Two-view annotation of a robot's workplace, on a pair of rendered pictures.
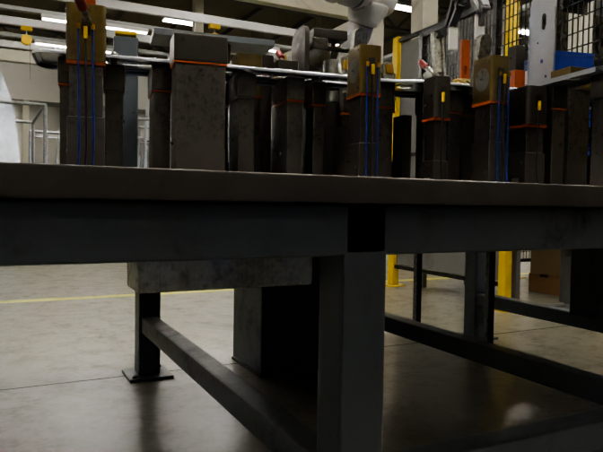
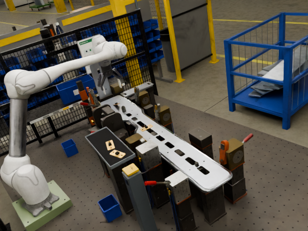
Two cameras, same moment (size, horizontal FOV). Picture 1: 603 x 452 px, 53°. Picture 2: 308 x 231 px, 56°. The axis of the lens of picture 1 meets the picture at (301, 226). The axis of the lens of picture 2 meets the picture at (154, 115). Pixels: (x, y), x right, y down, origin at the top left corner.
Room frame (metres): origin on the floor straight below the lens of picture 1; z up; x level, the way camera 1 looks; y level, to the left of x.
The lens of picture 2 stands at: (1.78, 1.61, 1.99)
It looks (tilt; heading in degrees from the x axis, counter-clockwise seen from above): 29 degrees down; 263
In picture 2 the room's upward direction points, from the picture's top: 13 degrees counter-clockwise
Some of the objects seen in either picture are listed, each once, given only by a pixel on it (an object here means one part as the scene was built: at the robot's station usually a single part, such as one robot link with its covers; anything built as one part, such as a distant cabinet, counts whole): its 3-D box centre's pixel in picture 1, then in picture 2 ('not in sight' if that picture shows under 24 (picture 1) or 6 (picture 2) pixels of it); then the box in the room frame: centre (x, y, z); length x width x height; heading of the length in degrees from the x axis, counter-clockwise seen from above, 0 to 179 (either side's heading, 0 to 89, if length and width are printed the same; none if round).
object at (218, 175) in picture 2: (310, 79); (149, 129); (1.65, -0.02, 1.00); 1.38 x 0.22 x 0.02; 109
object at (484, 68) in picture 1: (493, 125); (147, 111); (1.58, -0.50, 0.87); 0.12 x 0.07 x 0.35; 19
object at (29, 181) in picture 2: not in sight; (30, 182); (2.44, 0.07, 0.92); 0.18 x 0.16 x 0.22; 129
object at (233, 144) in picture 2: (86, 96); (235, 170); (1.28, 0.46, 0.88); 0.14 x 0.09 x 0.36; 19
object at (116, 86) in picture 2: (569, 132); (121, 102); (1.77, -0.78, 0.88); 0.08 x 0.08 x 0.36; 19
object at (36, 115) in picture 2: not in sight; (76, 98); (2.14, -0.83, 1.01); 0.90 x 0.22 x 0.03; 19
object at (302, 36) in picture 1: (324, 111); (115, 142); (1.89, -0.07, 0.94); 0.18 x 0.13 x 0.49; 109
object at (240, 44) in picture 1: (212, 42); (108, 145); (1.90, 0.29, 1.16); 0.37 x 0.14 x 0.02; 109
